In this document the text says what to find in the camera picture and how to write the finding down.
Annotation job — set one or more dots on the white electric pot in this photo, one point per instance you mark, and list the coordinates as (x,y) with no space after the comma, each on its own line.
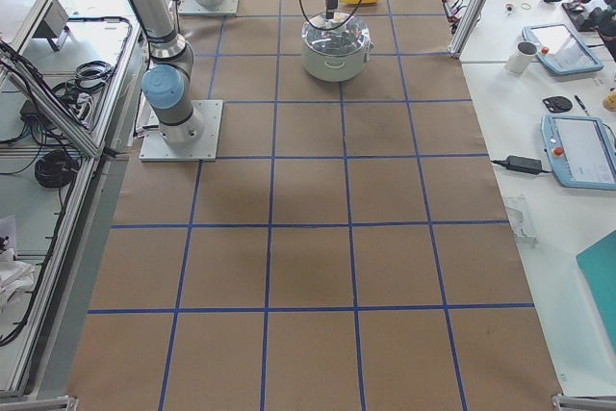
(334,69)

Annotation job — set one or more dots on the white mug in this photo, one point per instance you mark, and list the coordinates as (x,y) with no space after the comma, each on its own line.
(522,56)

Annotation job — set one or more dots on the far blue teach pendant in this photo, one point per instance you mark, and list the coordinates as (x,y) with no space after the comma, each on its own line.
(561,49)

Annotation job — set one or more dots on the blue teach pendant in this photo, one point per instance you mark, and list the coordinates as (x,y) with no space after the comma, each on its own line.
(561,49)
(580,152)

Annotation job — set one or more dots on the black round disc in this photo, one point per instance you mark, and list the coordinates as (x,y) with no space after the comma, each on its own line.
(557,104)

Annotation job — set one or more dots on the black power adapter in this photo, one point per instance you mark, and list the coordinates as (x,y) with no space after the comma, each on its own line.
(524,165)

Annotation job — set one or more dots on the brown paper mat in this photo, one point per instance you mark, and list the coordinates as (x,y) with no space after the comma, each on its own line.
(347,250)

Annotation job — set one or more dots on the black pen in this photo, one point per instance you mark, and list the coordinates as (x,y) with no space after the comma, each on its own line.
(580,103)

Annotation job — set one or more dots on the grey metal box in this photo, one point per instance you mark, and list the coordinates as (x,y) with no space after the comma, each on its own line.
(53,22)

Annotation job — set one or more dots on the near blue teach pendant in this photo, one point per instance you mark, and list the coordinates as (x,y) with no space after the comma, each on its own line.
(580,152)

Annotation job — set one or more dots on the teal board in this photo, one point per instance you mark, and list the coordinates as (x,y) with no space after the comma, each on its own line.
(597,264)

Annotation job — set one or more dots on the clear plastic bracket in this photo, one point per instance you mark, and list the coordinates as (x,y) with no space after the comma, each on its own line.
(519,216)

